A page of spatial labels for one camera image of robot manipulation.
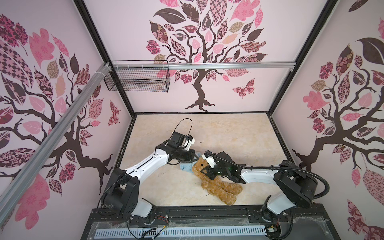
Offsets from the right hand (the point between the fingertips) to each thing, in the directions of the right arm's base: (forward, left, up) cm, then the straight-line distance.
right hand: (201, 168), depth 85 cm
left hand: (+2, +2, +6) cm, 6 cm away
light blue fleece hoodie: (-1, +7, +3) cm, 8 cm away
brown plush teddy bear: (-14, -12, +2) cm, 18 cm away
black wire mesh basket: (+51, +40, +29) cm, 71 cm away
